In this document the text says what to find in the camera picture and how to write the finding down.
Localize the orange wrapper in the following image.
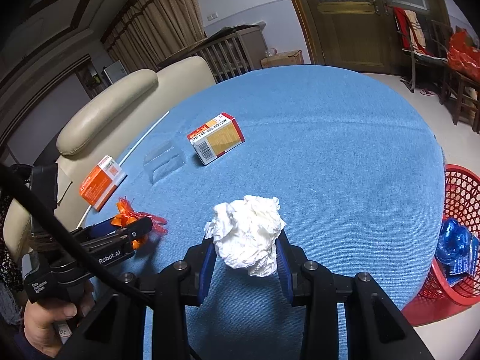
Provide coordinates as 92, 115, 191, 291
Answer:
110, 197, 168, 236

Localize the white tissue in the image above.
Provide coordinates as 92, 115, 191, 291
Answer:
204, 195, 286, 278

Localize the blue plastic bag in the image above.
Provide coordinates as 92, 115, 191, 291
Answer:
435, 218, 473, 265

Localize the red white medicine box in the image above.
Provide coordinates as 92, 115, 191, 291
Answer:
187, 112, 245, 166

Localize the blue toothpaste box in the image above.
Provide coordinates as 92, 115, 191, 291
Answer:
444, 236, 479, 287

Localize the person's left hand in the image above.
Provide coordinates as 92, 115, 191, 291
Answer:
23, 280, 95, 359

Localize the orange white small box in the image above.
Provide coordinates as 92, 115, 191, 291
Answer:
79, 155, 127, 211

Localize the clear plastic box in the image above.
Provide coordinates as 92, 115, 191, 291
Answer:
143, 141, 185, 185

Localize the beige leather sofa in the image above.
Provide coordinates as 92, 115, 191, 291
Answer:
3, 55, 218, 263

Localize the red plastic mesh basket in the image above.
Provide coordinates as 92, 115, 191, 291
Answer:
403, 164, 479, 326

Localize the wooden slatted crib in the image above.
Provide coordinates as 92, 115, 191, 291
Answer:
157, 24, 268, 83

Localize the dark wooden stool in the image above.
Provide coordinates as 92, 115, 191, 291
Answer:
439, 67, 479, 133

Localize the beige curtain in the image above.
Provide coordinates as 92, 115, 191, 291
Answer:
101, 0, 205, 72

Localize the metal chair with red cloth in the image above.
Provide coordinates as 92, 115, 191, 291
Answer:
392, 7, 448, 93

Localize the brown wooden door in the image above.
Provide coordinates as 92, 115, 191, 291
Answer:
291, 0, 450, 75

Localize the red plastic bag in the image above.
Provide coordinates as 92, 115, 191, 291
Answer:
448, 30, 480, 82

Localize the black cable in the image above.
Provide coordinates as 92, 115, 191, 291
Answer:
0, 164, 152, 304

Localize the cardboard box by wall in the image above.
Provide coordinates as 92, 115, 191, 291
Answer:
260, 49, 304, 68

